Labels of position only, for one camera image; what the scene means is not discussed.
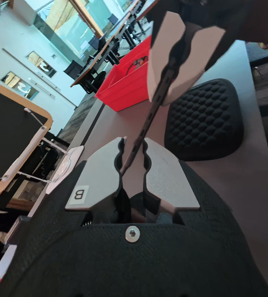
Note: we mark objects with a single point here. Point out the black textured wrist rest pad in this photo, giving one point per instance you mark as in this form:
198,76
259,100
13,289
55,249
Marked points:
203,120

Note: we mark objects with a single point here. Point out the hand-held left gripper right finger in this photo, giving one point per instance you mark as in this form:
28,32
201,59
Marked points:
168,183

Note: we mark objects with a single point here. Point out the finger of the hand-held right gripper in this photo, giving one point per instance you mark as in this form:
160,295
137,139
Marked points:
201,53
161,46

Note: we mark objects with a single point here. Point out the white clamp plate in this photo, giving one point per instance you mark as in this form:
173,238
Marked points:
64,167

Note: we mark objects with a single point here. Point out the black office chair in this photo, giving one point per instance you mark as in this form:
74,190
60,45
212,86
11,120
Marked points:
73,69

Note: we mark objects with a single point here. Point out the wall poster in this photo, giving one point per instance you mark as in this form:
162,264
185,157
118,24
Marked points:
20,85
43,66

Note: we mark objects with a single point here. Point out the black panel with wooden frame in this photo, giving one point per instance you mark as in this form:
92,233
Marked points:
8,127

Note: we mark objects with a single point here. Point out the red plastic bin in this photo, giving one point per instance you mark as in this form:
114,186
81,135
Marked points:
124,92

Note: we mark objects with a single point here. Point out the wooden office desk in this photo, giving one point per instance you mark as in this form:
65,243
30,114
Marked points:
89,72

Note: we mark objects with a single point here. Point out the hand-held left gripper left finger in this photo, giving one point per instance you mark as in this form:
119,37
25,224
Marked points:
96,176

